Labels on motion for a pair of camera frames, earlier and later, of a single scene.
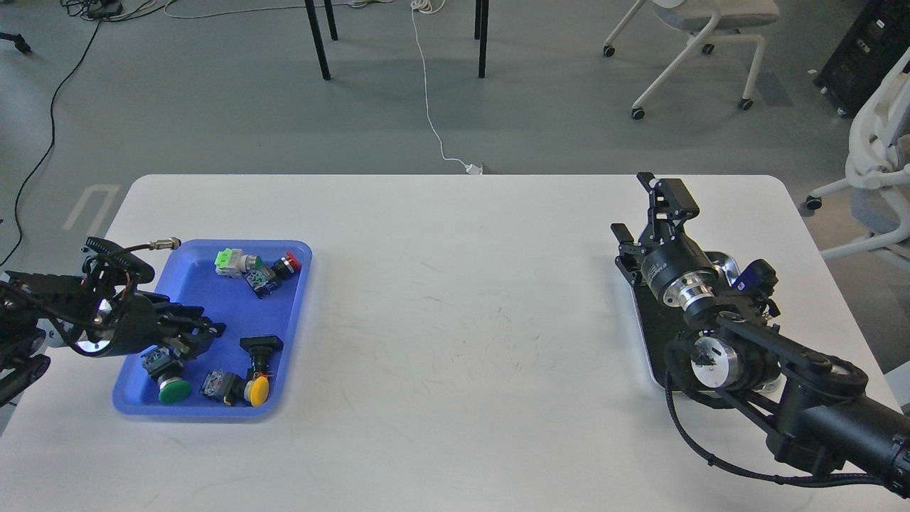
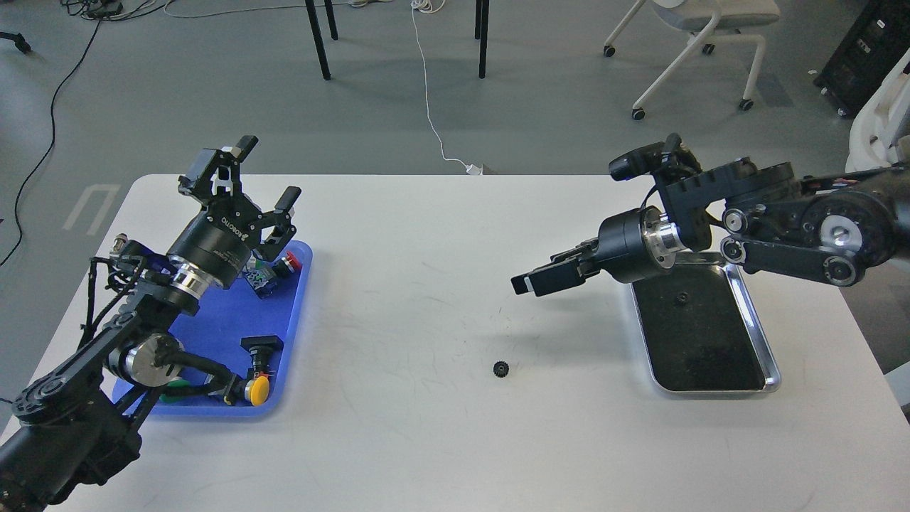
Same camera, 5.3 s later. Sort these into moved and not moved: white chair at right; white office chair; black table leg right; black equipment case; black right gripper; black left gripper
Moved: black left gripper; black right gripper
Not moved: white chair at right; black equipment case; white office chair; black table leg right
